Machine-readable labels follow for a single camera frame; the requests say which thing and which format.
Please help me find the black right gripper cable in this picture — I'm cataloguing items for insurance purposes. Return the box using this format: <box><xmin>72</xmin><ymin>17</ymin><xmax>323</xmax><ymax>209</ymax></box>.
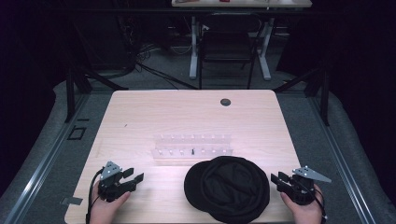
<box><xmin>298</xmin><ymin>179</ymin><xmax>329</xmax><ymax>224</ymax></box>

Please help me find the grey tape piece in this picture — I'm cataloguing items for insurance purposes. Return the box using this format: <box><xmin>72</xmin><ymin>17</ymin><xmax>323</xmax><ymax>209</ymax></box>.
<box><xmin>60</xmin><ymin>196</ymin><xmax>84</xmax><ymax>206</ymax></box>

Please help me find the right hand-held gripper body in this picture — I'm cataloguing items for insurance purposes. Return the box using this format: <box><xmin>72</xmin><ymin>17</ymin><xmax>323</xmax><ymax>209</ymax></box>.
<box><xmin>276</xmin><ymin>165</ymin><xmax>332</xmax><ymax>206</ymax></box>

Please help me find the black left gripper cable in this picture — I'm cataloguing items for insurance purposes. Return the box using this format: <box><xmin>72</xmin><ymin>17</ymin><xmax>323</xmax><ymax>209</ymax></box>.
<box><xmin>85</xmin><ymin>168</ymin><xmax>105</xmax><ymax>224</ymax></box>

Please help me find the person's right hand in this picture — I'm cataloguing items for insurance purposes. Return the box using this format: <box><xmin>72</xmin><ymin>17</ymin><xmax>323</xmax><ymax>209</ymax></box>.
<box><xmin>279</xmin><ymin>184</ymin><xmax>325</xmax><ymax>224</ymax></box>

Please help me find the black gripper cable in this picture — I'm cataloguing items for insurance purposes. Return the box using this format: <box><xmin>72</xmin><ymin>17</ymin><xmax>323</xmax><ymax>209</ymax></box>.
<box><xmin>85</xmin><ymin>168</ymin><xmax>105</xmax><ymax>224</ymax></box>
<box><xmin>298</xmin><ymin>179</ymin><xmax>329</xmax><ymax>224</ymax></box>

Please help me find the black cloth hat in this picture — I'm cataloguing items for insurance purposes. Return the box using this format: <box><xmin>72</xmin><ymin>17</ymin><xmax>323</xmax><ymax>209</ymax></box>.
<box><xmin>183</xmin><ymin>155</ymin><xmax>271</xmax><ymax>224</ymax></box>

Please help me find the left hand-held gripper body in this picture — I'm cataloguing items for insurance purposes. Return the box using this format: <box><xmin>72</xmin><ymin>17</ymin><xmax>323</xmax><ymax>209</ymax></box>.
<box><xmin>97</xmin><ymin>161</ymin><xmax>138</xmax><ymax>203</ymax></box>

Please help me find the black floor cable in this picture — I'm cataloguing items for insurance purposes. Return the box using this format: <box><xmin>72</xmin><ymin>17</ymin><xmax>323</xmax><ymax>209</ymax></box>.
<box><xmin>135</xmin><ymin>61</ymin><xmax>200</xmax><ymax>91</ymax></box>

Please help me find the metal floor rail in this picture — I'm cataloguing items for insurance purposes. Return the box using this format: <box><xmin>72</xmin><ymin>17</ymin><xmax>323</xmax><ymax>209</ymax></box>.
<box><xmin>0</xmin><ymin>92</ymin><xmax>92</xmax><ymax>224</ymax></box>
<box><xmin>307</xmin><ymin>94</ymin><xmax>378</xmax><ymax>224</ymax></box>

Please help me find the clear acrylic rack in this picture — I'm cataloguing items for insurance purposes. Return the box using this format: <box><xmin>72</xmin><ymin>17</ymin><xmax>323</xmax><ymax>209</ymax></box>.
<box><xmin>150</xmin><ymin>133</ymin><xmax>235</xmax><ymax>161</ymax></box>

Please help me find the black metal stand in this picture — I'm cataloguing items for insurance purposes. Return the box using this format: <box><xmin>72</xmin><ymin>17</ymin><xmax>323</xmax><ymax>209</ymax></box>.
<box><xmin>273</xmin><ymin>60</ymin><xmax>331</xmax><ymax>127</ymax></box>
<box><xmin>63</xmin><ymin>18</ymin><xmax>129</xmax><ymax>124</ymax></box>

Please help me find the black chair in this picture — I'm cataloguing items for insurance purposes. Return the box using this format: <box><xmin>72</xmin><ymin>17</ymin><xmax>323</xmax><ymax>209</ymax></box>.
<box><xmin>198</xmin><ymin>12</ymin><xmax>264</xmax><ymax>91</ymax></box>

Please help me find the tangled cable bundle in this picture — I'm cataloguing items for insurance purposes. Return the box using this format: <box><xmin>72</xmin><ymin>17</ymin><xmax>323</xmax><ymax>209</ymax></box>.
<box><xmin>116</xmin><ymin>13</ymin><xmax>158</xmax><ymax>64</ymax></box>

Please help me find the white desk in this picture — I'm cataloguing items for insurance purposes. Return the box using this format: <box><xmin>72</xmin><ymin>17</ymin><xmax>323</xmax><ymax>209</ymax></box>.
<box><xmin>171</xmin><ymin>0</ymin><xmax>313</xmax><ymax>82</ymax></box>

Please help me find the person's left hand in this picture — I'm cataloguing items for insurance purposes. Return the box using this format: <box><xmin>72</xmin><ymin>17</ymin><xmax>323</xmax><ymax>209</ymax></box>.
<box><xmin>89</xmin><ymin>181</ymin><xmax>132</xmax><ymax>224</ymax></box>

